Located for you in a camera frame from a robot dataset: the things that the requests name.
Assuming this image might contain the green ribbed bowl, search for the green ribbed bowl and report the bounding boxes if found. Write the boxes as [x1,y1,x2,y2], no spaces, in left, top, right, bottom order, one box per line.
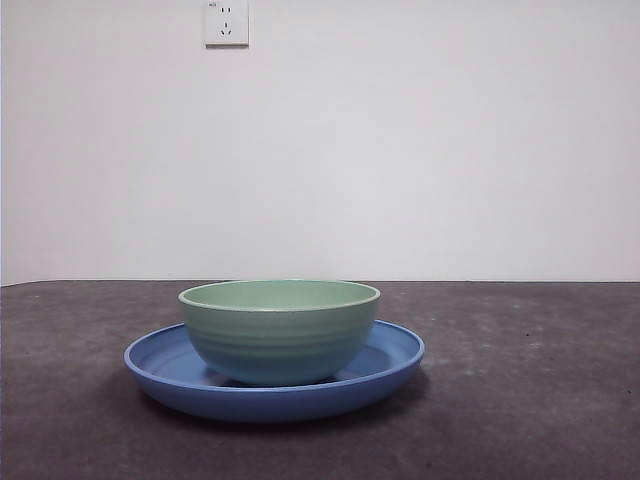
[177,279,381,387]

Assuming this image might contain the blue round plate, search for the blue round plate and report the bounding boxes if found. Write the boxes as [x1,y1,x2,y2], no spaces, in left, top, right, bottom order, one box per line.
[123,319,427,425]

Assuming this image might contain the white wall socket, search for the white wall socket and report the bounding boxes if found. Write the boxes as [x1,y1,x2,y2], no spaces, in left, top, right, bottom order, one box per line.
[203,0,250,50]

